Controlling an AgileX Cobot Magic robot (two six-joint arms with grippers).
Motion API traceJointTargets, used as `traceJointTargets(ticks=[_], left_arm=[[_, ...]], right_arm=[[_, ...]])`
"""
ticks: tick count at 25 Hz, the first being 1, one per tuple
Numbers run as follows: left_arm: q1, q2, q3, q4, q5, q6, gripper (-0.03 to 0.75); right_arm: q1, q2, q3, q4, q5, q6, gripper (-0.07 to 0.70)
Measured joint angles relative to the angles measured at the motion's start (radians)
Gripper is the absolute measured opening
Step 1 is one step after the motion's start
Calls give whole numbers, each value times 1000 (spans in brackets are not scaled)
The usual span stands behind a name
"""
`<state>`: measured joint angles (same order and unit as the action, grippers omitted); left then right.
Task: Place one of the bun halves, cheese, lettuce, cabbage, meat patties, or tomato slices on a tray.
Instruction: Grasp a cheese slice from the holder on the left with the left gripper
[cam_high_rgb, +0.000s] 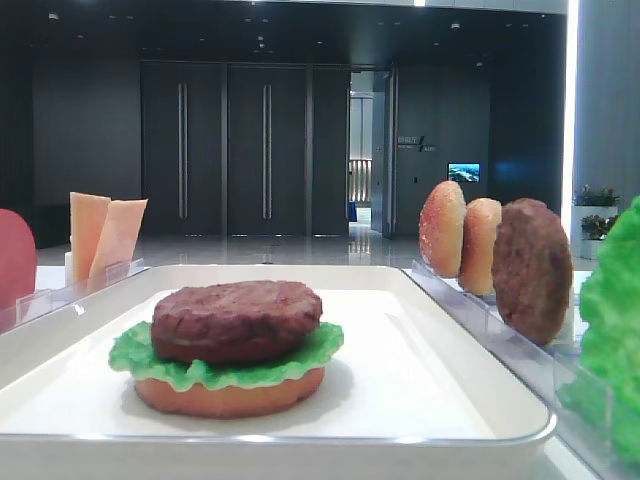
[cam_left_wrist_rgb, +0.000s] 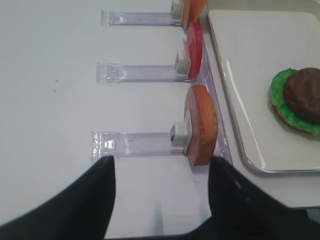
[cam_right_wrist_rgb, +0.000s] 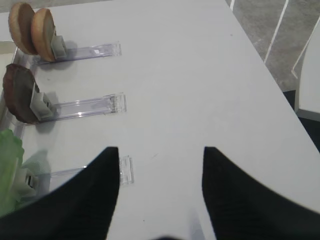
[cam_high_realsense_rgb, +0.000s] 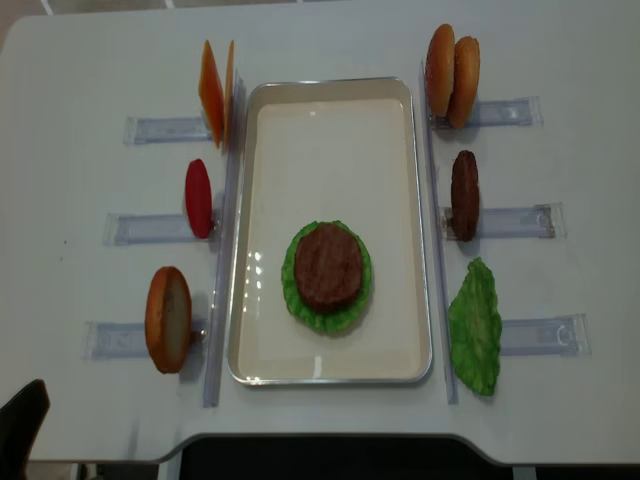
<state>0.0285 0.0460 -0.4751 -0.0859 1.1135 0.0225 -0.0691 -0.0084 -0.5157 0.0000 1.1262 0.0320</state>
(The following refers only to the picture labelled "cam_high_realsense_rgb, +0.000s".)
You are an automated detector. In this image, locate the green lettuce leaf on tray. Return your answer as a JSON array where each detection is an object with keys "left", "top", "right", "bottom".
[{"left": 281, "top": 220, "right": 373, "bottom": 336}]

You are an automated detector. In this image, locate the bun half right front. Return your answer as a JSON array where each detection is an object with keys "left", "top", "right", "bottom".
[{"left": 447, "top": 36, "right": 480, "bottom": 128}]

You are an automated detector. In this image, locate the clear lettuce holder track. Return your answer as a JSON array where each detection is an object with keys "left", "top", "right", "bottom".
[{"left": 501, "top": 314, "right": 591, "bottom": 356}]

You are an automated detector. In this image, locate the clear patty holder track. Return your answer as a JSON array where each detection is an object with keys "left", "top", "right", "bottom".
[{"left": 473, "top": 202, "right": 567, "bottom": 239}]

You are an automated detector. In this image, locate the red tomato slice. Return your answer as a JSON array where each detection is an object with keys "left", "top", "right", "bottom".
[{"left": 185, "top": 159, "right": 213, "bottom": 239}]

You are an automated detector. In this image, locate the sesame bun top rear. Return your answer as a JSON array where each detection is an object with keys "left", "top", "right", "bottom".
[{"left": 425, "top": 24, "right": 455, "bottom": 117}]

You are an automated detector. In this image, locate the clear left bun holder track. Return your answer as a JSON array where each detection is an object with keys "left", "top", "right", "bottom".
[{"left": 82, "top": 318, "right": 209, "bottom": 361}]

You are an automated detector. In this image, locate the clear right bun holder track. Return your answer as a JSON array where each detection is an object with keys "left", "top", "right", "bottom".
[{"left": 428, "top": 95, "right": 545, "bottom": 132}]

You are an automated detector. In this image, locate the clear long rail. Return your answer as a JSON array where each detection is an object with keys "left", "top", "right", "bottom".
[
  {"left": 419, "top": 59, "right": 459, "bottom": 405},
  {"left": 203, "top": 73, "right": 246, "bottom": 408}
]

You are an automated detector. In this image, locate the clear right long rail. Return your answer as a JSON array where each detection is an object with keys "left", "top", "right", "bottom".
[{"left": 419, "top": 59, "right": 459, "bottom": 405}]

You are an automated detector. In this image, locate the cream metal tray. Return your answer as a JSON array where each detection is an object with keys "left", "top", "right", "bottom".
[{"left": 227, "top": 77, "right": 432, "bottom": 386}]

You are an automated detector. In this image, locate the clear tomato holder track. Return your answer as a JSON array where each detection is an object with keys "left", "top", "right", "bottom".
[{"left": 102, "top": 213, "right": 219, "bottom": 246}]

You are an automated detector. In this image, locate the orange cheese slice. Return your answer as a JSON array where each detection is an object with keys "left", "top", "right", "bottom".
[
  {"left": 224, "top": 41, "right": 234, "bottom": 151},
  {"left": 198, "top": 40, "right": 224, "bottom": 148}
]

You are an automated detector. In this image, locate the standing green lettuce leaf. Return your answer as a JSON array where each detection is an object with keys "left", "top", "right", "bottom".
[{"left": 448, "top": 257, "right": 502, "bottom": 397}]

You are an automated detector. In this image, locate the clear bun holder track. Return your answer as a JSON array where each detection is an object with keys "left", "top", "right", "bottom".
[
  {"left": 82, "top": 318, "right": 209, "bottom": 361},
  {"left": 428, "top": 95, "right": 545, "bottom": 132}
]

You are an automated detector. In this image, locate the orange cheese slice front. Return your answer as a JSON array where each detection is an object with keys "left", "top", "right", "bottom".
[{"left": 224, "top": 41, "right": 234, "bottom": 151}]

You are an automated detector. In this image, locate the orange cheese slice rear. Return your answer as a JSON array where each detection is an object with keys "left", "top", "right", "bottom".
[{"left": 198, "top": 40, "right": 224, "bottom": 148}]

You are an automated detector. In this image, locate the clear cheese holder track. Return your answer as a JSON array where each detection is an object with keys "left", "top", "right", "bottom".
[{"left": 123, "top": 117, "right": 212, "bottom": 146}]

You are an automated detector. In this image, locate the brown meat patty on tray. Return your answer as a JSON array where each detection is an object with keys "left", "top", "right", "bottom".
[{"left": 293, "top": 222, "right": 363, "bottom": 314}]

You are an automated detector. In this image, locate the clear left long rail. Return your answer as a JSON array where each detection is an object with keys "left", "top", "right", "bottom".
[{"left": 203, "top": 73, "right": 246, "bottom": 408}]

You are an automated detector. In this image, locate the standing brown meat patty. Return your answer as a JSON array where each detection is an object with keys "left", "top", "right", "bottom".
[{"left": 450, "top": 150, "right": 480, "bottom": 242}]

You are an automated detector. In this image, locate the bun half left rack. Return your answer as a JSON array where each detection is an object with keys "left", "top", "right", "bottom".
[{"left": 145, "top": 266, "right": 192, "bottom": 374}]

